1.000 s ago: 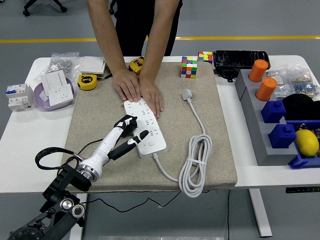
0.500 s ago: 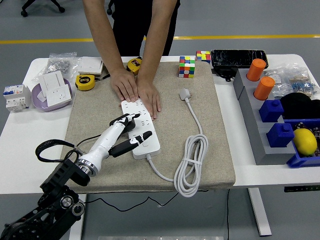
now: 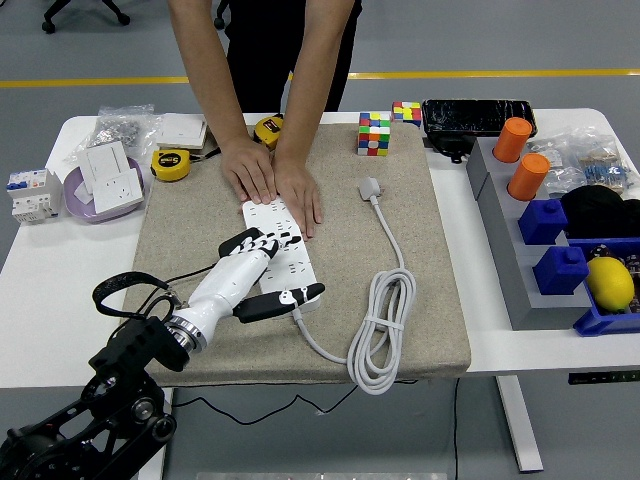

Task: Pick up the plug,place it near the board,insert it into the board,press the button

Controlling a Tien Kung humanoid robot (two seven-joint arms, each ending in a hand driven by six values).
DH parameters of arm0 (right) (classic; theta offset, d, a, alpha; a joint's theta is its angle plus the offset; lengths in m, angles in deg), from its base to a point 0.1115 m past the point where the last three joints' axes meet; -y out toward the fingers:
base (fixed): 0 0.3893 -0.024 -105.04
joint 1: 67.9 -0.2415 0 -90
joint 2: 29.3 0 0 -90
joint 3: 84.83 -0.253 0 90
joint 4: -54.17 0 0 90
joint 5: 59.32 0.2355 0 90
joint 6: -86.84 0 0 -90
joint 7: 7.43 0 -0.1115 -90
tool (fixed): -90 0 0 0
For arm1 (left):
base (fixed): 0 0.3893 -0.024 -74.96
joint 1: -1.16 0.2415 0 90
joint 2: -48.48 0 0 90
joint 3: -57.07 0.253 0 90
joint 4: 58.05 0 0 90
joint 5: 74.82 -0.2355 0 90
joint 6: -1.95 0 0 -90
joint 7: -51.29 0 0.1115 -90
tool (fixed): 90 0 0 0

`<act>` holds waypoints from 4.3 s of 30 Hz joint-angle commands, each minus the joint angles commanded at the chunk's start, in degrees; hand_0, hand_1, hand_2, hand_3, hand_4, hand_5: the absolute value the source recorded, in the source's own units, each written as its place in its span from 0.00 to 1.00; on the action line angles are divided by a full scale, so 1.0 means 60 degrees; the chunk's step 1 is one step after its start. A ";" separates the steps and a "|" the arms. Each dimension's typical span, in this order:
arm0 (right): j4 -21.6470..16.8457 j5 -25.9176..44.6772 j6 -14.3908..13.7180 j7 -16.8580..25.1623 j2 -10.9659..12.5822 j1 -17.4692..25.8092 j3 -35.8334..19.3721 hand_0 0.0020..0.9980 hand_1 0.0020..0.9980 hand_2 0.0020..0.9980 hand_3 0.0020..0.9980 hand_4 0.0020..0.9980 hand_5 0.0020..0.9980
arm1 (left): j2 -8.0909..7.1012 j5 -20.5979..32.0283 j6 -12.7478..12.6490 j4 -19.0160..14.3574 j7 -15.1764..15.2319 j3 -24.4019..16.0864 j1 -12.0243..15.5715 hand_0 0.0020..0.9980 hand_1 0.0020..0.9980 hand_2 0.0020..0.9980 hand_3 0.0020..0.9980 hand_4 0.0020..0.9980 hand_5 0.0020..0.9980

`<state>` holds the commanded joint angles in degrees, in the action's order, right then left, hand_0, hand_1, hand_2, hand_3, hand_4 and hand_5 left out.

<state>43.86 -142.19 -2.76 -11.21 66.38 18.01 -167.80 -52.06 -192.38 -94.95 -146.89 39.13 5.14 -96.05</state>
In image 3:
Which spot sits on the blue plastic bin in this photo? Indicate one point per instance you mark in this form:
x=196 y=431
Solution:
x=600 y=325

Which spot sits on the person's left forearm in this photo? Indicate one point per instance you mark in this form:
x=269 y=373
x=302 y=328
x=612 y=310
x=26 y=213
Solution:
x=315 y=75

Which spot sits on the white switch panel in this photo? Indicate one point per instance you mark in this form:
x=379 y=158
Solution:
x=102 y=162

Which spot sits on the large colourful puzzle cube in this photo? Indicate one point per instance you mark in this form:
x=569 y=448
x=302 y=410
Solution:
x=372 y=135

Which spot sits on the black wrapped tray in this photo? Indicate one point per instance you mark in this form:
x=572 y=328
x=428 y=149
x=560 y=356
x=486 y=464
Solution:
x=470 y=117

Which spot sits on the dark circuit board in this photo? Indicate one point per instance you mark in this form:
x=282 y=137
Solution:
x=631 y=270

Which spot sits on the clear bag of metal screws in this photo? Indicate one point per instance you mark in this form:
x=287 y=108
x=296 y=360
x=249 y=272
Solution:
x=117 y=130

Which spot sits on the black table control panel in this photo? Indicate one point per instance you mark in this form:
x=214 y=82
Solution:
x=600 y=378

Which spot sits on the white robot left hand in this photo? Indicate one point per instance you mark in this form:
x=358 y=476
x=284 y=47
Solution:
x=230 y=285

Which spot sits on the person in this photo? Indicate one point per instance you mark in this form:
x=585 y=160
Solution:
x=270 y=45

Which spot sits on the white socket panel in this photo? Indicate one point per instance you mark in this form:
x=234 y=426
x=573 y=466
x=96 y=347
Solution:
x=117 y=192

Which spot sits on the black cloth cap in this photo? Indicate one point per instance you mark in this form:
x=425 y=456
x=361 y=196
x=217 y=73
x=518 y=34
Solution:
x=595 y=210

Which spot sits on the blue block with knob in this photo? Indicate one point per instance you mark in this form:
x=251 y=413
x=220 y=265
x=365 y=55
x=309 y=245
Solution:
x=542 y=222
x=560 y=272

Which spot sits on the white circuit breaker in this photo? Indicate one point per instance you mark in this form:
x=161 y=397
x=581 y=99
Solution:
x=30 y=197

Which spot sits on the white wall switch box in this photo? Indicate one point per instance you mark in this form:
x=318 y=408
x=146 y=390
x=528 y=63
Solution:
x=177 y=131

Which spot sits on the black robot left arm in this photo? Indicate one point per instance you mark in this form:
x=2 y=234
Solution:
x=145 y=345

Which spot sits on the orange cylinder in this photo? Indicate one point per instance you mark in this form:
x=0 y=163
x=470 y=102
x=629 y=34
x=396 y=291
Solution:
x=511 y=140
x=527 y=177

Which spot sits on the clear bag of blue resistors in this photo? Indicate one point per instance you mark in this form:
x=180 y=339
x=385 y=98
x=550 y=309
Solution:
x=607 y=172

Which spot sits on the yellow tape measure red label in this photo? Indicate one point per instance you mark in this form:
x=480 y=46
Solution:
x=265 y=131

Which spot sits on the purple bowl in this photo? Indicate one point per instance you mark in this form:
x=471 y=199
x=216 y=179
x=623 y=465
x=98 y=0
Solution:
x=75 y=200

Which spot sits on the yellow lemon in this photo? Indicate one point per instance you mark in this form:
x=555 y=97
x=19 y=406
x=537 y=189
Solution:
x=609 y=284

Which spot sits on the black office chair base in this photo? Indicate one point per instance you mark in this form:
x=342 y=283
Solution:
x=219 y=22
x=48 y=26

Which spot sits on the small colourful puzzle cube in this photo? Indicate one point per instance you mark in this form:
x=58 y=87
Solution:
x=406 y=114

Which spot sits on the grey-brown mat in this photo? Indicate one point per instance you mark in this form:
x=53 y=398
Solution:
x=400 y=225

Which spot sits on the clear bag of small parts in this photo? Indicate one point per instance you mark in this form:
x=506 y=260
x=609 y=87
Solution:
x=565 y=175

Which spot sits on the grey block holder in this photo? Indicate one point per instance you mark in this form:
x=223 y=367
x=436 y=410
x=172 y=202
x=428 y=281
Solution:
x=520 y=280

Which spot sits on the white power strip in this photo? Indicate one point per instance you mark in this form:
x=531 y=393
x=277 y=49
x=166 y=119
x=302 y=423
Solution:
x=295 y=270

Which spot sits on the person's left hand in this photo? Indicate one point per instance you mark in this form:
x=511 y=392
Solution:
x=300 y=195

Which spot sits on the person's right hand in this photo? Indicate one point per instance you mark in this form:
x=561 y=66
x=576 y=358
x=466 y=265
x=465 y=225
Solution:
x=247 y=170

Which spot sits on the person's right forearm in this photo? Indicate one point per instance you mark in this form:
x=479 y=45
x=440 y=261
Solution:
x=210 y=65

